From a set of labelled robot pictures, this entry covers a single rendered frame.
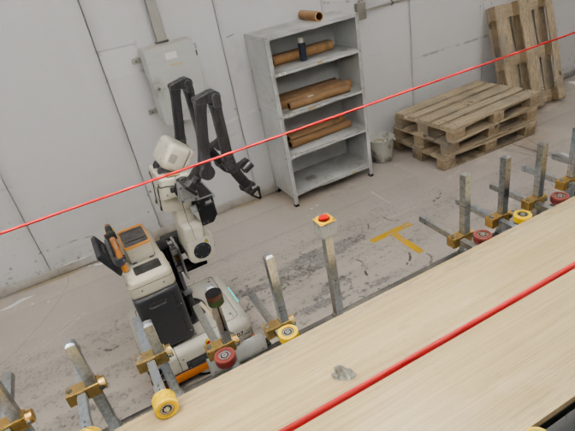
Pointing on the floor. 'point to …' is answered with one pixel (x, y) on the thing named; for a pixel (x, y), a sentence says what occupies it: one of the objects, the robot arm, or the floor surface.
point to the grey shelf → (361, 147)
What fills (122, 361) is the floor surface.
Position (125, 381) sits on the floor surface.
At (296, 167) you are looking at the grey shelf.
